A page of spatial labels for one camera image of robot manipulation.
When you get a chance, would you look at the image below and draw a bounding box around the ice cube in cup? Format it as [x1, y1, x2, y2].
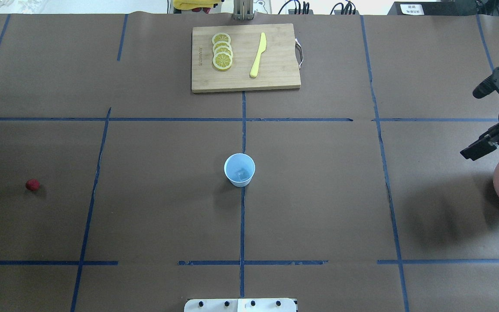
[236, 168, 252, 182]

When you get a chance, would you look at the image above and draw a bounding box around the light blue plastic cup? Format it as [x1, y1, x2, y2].
[224, 153, 256, 188]

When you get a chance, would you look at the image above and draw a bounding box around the wooden cutting board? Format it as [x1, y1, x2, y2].
[191, 23, 301, 94]

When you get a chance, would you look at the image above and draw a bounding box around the yellow plastic knife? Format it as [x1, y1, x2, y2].
[249, 32, 267, 78]

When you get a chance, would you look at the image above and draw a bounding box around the lemon slice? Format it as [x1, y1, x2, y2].
[213, 45, 233, 58]
[212, 53, 233, 71]
[213, 41, 232, 55]

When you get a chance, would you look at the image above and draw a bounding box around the yellow bag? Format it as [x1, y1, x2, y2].
[172, 0, 224, 14]

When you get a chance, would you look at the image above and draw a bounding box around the red strawberry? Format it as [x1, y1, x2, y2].
[25, 179, 40, 192]

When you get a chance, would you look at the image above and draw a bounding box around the clear plastic bag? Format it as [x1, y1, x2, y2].
[0, 0, 60, 14]

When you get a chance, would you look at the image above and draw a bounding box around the aluminium frame post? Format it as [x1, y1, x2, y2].
[233, 0, 255, 20]

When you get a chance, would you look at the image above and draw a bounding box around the lemon slice nearest handle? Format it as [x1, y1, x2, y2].
[211, 32, 231, 45]

